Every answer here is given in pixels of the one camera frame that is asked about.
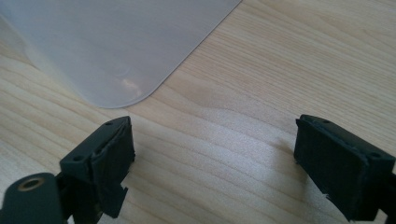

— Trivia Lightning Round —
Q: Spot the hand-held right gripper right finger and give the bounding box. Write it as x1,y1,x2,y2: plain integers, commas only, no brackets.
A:
293,114,396,222

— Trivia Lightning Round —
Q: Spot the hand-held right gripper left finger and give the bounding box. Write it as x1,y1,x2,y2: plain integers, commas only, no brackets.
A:
58,116,136,220

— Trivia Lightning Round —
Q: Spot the clear plastic storage box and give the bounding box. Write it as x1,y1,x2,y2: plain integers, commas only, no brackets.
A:
0,0,243,109

